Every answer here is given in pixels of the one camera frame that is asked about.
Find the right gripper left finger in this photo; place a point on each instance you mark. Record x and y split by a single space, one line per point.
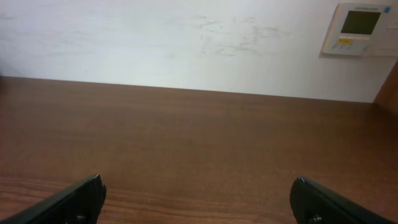
80 203

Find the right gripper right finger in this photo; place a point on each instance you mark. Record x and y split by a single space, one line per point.
314 203

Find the white wall control panel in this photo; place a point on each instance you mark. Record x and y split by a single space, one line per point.
362 30

